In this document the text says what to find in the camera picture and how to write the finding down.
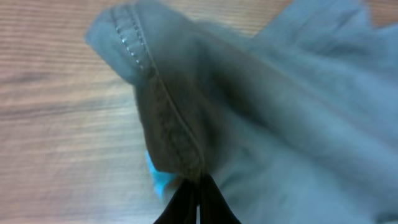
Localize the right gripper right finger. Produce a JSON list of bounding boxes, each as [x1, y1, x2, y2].
[[198, 175, 241, 224]]

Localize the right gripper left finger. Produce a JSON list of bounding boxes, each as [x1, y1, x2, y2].
[[154, 180, 198, 224]]

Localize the grey shorts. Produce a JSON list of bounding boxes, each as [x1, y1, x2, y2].
[[86, 1, 397, 224]]

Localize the light blue shirt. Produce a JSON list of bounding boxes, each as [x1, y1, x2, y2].
[[146, 151, 177, 200]]

